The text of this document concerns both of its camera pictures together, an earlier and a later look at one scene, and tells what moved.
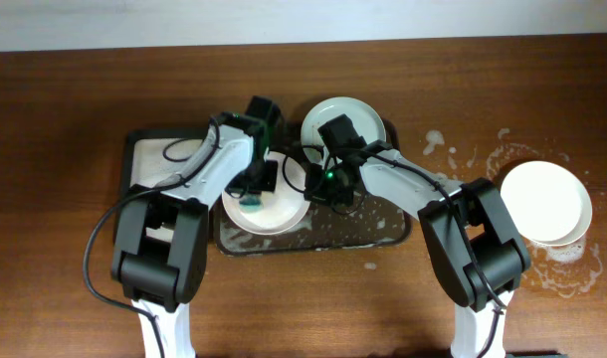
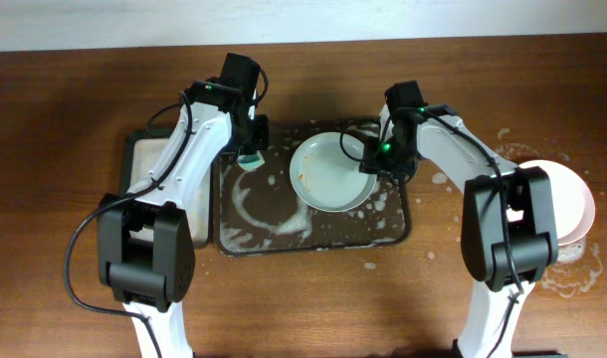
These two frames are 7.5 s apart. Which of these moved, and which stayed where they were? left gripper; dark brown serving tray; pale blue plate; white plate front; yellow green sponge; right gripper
Moved: right gripper; white plate front; left gripper; yellow green sponge; pale blue plate
Stayed: dark brown serving tray
